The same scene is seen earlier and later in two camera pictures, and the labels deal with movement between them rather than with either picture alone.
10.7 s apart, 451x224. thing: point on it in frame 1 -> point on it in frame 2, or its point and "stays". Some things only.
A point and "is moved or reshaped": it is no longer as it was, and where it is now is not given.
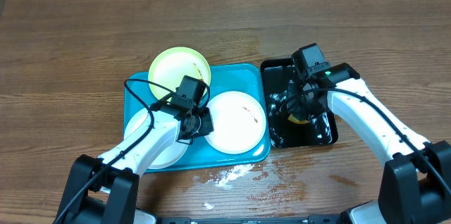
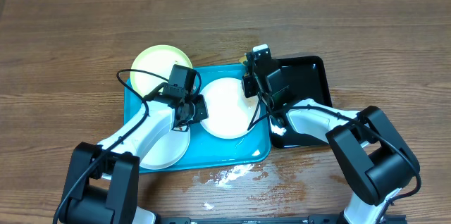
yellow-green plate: (169, 67) is moved or reshaped
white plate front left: (139, 124) stays
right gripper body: (301, 102) -> (253, 88)
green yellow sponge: (294, 119) is moved or reshaped
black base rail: (311, 219) stays
